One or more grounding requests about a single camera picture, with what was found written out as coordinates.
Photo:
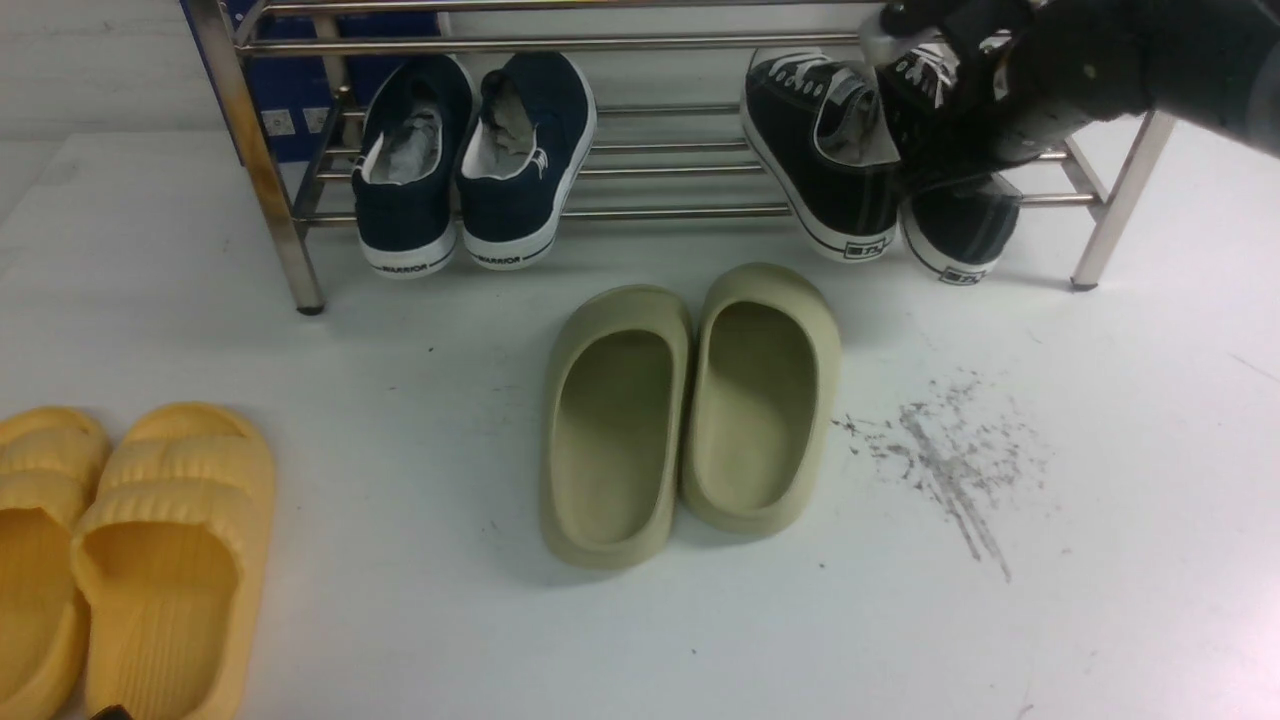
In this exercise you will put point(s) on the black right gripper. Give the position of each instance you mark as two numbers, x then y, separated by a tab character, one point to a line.
1028	76

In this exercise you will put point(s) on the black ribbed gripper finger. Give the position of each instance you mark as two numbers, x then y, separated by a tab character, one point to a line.
112	713

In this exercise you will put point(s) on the black canvas sneaker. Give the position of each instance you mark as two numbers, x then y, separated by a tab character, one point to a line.
816	125
957	231

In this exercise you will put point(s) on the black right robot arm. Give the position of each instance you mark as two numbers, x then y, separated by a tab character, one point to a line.
1214	64

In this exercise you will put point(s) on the stainless steel shoe rack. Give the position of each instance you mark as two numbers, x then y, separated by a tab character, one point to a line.
228	48

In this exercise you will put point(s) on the right yellow ribbed slipper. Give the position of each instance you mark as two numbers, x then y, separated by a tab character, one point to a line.
171	559

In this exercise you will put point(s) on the yellow ribbed slipper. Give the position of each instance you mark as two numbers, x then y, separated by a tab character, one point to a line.
171	559
51	463

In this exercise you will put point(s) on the left yellow ribbed slipper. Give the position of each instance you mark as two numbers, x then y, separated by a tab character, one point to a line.
51	463

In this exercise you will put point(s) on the right olive foam slide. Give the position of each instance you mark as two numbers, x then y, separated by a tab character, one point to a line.
767	372

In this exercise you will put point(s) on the olive foam slide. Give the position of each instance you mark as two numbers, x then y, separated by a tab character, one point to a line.
614	411
767	372

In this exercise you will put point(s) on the right navy canvas sneaker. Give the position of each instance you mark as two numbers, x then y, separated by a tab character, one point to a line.
532	134

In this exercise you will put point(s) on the navy canvas sneaker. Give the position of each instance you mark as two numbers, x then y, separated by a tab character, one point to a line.
414	129
532	134

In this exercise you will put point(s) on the left olive foam slide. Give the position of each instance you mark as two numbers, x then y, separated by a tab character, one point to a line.
614	411

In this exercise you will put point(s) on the left navy canvas sneaker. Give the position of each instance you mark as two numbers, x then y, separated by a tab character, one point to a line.
414	129

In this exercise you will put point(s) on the blue cardboard box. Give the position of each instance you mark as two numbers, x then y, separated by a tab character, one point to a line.
294	96

